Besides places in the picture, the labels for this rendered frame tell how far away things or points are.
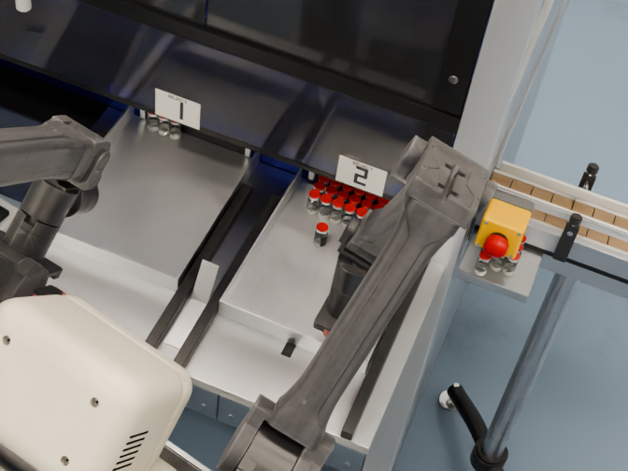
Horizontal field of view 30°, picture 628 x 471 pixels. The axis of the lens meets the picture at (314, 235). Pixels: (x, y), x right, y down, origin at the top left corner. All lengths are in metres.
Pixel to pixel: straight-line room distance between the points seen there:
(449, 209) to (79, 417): 0.44
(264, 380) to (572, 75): 2.27
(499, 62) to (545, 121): 1.99
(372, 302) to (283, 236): 0.78
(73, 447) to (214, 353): 0.65
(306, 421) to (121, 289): 0.71
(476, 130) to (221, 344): 0.53
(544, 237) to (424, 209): 0.86
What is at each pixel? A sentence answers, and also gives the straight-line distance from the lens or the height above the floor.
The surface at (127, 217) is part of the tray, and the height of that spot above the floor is 0.88.
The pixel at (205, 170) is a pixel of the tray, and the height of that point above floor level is 0.88.
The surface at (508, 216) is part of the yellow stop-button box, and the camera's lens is 1.93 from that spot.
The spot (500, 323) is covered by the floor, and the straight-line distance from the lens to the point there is 3.12.
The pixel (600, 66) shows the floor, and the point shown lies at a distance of 3.97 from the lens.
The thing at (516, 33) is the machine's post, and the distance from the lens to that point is 1.68.
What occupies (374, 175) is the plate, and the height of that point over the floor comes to 1.03.
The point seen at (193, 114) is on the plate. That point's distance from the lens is 2.02.
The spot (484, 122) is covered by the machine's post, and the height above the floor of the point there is 1.22.
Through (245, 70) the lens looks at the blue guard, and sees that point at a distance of 1.90.
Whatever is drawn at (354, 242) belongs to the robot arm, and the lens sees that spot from 1.64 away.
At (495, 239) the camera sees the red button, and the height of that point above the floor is 1.01.
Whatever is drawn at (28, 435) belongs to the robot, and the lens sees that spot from 1.28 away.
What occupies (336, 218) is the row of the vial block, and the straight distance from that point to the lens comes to 2.04.
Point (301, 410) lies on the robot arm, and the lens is 1.30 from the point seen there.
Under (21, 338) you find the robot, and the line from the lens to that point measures 1.28.
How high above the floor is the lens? 2.41
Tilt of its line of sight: 49 degrees down
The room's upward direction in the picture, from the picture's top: 10 degrees clockwise
